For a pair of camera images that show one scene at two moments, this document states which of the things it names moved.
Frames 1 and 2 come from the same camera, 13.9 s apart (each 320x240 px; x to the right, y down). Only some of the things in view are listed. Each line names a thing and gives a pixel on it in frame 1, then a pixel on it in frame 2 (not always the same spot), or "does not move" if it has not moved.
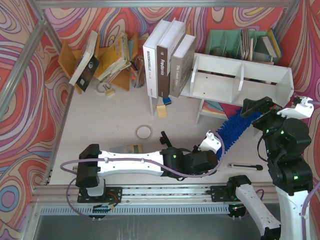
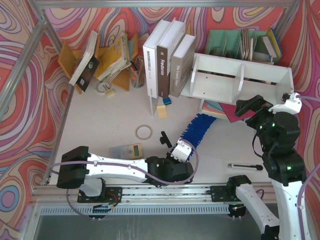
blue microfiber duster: x=234 y=127 → x=196 y=130
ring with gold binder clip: x=106 y=87 does not move
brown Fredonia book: x=173 y=33 does not move
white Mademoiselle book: x=150 y=49 does not move
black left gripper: x=165 y=140 → x=169 y=155
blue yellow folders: x=275 y=41 does not move
